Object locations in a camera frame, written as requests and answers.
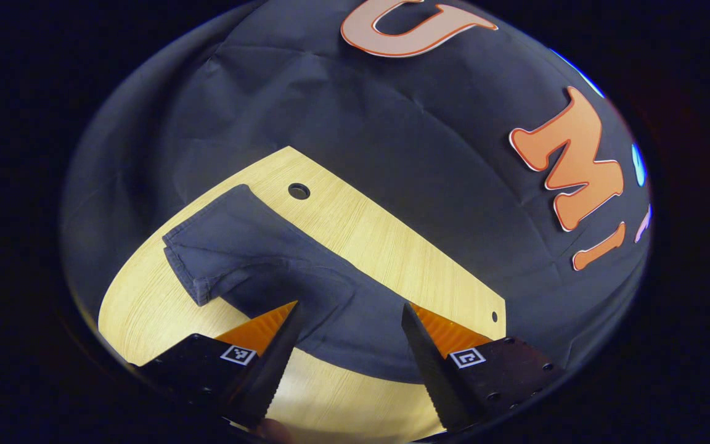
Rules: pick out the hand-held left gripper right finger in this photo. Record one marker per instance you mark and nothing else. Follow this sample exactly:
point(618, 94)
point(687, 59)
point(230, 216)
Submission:
point(429, 370)

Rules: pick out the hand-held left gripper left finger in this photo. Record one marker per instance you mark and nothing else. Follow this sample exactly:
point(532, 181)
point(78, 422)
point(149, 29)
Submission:
point(278, 364)

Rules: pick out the dark grey jeans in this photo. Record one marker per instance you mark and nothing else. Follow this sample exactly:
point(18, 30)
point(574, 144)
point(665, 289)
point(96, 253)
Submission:
point(256, 246)

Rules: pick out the black backdrop cloth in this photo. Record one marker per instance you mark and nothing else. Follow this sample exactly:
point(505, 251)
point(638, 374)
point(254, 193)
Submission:
point(392, 123)

